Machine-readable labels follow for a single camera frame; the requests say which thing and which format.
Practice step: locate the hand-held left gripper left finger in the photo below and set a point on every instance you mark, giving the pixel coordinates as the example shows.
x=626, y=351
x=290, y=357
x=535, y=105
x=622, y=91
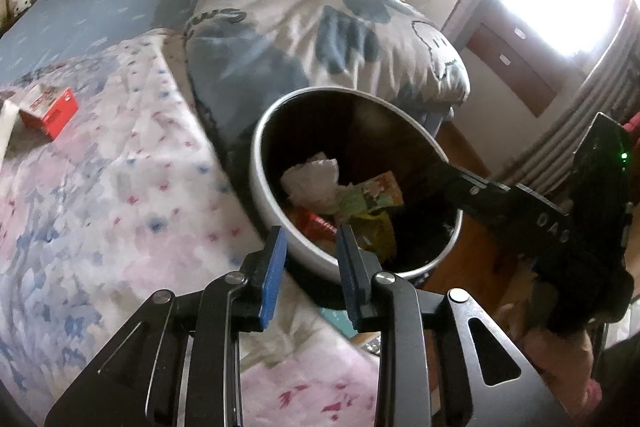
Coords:
x=272, y=279

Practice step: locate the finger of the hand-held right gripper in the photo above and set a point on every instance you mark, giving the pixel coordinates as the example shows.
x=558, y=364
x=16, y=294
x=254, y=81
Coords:
x=505, y=204

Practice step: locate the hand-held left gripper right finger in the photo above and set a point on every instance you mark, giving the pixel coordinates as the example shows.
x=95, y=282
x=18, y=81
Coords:
x=346, y=279

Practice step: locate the red and blue snack wrapper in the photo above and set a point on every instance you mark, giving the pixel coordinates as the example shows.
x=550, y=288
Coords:
x=315, y=224

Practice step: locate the green snack packet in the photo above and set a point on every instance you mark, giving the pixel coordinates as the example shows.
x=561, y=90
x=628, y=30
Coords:
x=370, y=194

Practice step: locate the white round trash bin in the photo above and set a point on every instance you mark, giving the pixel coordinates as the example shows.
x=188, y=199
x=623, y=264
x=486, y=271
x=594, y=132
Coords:
x=375, y=132

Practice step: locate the person's right forearm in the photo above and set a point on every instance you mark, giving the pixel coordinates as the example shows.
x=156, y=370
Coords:
x=560, y=367

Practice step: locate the teal box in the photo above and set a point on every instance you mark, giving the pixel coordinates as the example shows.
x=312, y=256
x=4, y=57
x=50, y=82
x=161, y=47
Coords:
x=340, y=322

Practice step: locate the yellow green packet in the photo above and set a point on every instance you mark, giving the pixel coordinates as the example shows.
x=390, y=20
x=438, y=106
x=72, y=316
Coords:
x=375, y=234

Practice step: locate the crumpled white tissue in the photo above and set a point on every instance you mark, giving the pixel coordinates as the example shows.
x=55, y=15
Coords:
x=312, y=179

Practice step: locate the brown drawer cabinet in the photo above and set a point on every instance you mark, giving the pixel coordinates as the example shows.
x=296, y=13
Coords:
x=520, y=52

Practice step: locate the floral white blanket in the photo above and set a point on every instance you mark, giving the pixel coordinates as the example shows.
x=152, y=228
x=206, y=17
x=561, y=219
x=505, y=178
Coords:
x=125, y=207

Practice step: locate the blue printed white quilt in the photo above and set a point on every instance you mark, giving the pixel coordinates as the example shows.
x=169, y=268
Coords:
x=310, y=22

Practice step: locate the red cardboard box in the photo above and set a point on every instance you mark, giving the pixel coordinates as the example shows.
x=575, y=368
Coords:
x=50, y=112

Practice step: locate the white paper piece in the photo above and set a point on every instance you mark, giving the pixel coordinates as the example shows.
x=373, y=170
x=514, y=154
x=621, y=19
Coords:
x=7, y=127

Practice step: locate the bed with blue sheet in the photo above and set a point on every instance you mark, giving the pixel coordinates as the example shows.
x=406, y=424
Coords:
x=100, y=12

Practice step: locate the white rabbit plush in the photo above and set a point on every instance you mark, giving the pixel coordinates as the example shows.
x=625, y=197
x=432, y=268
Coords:
x=21, y=6

